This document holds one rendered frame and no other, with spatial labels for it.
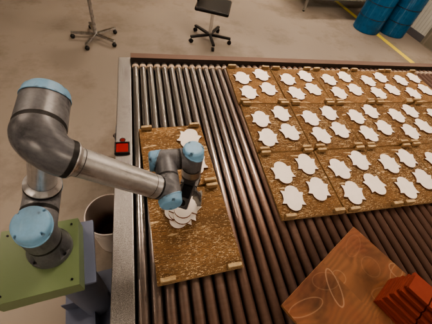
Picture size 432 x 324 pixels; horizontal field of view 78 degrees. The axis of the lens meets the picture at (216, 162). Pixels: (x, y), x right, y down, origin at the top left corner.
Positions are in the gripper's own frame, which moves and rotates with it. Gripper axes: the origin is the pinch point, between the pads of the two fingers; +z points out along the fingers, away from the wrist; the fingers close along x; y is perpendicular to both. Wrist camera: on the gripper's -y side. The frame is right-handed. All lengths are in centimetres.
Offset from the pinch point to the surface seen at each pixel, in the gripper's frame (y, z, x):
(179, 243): -16.2, 5.0, -2.9
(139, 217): -9.7, 6.6, 17.6
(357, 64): 179, 4, -98
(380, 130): 97, 5, -106
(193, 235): -11.2, 5.0, -7.6
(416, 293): -19, -20, -84
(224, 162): 34.2, 6.7, -11.2
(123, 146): 24.8, 5.7, 41.4
